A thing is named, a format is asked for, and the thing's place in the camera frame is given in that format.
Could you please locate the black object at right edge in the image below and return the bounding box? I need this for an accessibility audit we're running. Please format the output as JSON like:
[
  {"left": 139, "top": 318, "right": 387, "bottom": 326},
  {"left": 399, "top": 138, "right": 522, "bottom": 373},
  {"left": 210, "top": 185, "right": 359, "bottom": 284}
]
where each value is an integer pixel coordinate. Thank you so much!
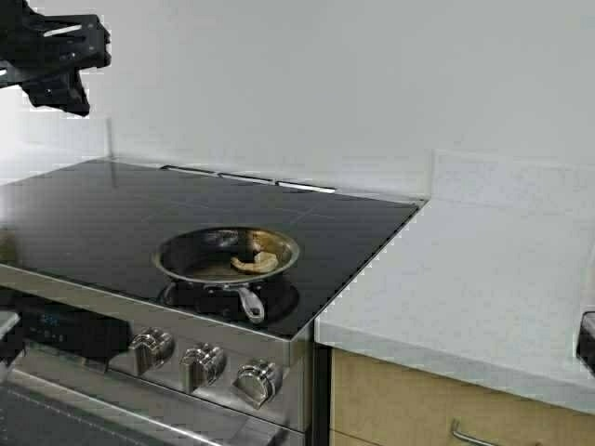
[{"left": 576, "top": 312, "right": 595, "bottom": 374}]

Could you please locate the stainless steel frying pan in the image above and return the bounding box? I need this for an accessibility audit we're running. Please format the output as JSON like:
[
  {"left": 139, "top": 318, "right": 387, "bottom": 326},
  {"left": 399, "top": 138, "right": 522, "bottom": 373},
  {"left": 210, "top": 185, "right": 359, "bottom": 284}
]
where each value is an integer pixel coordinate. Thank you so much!
[{"left": 152, "top": 227, "right": 301, "bottom": 324}]

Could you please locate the black left gripper at edge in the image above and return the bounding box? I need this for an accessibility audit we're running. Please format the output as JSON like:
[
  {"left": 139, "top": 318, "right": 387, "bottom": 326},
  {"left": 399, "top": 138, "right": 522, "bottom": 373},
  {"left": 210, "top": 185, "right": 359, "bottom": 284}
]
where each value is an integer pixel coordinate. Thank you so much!
[{"left": 1, "top": 311, "right": 25, "bottom": 368}]

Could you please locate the left steel stove knob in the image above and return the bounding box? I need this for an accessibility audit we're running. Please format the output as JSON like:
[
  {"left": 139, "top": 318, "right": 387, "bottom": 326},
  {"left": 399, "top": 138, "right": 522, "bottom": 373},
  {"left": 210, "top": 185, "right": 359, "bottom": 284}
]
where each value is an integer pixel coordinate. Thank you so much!
[{"left": 128, "top": 327, "right": 176, "bottom": 376}]

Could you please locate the steel stove knob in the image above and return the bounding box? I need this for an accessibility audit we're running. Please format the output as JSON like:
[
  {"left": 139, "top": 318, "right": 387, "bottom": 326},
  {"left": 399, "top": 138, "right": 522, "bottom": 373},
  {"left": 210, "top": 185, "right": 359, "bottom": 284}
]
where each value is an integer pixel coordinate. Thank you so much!
[
  {"left": 232, "top": 360, "right": 283, "bottom": 409},
  {"left": 128, "top": 327, "right": 176, "bottom": 376},
  {"left": 179, "top": 343, "right": 227, "bottom": 394}
]

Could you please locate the raw grey shrimp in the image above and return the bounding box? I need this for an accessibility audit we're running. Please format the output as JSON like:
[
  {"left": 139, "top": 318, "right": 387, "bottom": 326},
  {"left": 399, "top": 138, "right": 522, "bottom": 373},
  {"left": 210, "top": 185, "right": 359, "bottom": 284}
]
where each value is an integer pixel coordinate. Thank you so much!
[{"left": 231, "top": 252, "right": 279, "bottom": 274}]

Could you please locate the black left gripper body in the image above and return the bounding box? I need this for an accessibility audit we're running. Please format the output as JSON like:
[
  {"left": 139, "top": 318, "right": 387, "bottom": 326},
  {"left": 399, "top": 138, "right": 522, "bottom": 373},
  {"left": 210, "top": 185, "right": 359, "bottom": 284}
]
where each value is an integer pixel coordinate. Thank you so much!
[{"left": 1, "top": 1, "right": 111, "bottom": 116}]

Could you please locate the wooden cabinet drawer front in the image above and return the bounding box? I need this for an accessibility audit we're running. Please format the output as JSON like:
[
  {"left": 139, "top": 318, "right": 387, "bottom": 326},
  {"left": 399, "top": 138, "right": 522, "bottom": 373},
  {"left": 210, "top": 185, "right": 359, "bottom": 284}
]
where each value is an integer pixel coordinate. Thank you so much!
[{"left": 330, "top": 349, "right": 594, "bottom": 445}]

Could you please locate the steel drawer handle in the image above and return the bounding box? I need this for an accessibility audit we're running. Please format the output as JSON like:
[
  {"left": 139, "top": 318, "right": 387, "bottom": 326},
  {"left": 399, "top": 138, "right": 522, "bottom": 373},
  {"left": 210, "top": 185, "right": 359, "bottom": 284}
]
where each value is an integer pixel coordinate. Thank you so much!
[{"left": 450, "top": 418, "right": 513, "bottom": 445}]

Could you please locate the right steel stove knob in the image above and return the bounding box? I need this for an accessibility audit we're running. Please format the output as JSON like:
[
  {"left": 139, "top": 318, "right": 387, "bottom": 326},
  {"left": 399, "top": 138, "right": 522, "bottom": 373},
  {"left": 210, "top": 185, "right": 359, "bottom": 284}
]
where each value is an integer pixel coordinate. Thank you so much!
[{"left": 232, "top": 360, "right": 283, "bottom": 409}]

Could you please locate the black glass cooktop stove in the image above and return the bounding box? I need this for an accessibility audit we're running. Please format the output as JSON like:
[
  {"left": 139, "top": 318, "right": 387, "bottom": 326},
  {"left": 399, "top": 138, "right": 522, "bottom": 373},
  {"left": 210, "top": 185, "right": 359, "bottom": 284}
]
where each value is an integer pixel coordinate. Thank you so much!
[{"left": 1, "top": 160, "right": 421, "bottom": 445}]

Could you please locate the middle steel stove knob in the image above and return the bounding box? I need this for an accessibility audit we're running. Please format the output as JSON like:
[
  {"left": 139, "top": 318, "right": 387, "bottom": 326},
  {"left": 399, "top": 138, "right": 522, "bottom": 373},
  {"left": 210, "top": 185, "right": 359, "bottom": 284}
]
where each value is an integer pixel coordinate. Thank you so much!
[{"left": 179, "top": 343, "right": 227, "bottom": 394}]

